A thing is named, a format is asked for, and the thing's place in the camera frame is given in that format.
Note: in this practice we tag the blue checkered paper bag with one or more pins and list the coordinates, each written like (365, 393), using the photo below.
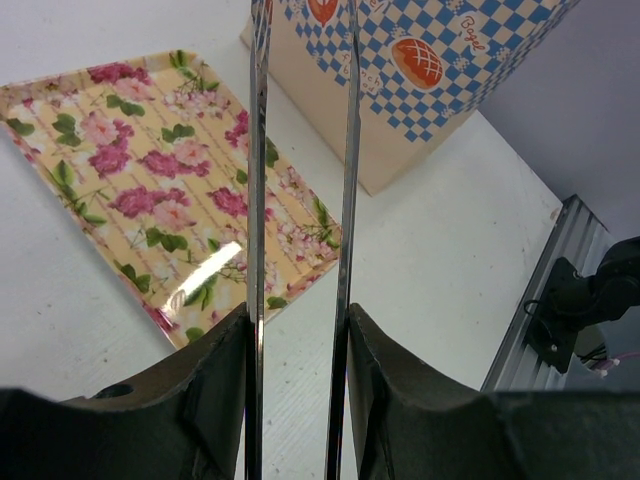
(426, 66)

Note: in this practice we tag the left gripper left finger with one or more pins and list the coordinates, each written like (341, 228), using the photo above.
(178, 419)

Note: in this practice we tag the floral rectangular tray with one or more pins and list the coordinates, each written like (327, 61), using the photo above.
(149, 157)

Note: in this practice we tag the metal serving tongs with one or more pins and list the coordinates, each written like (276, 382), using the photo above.
(261, 22)

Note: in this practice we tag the right black base bracket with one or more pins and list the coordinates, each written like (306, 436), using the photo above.
(558, 314)

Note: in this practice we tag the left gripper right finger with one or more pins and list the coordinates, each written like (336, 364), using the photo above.
(410, 421)

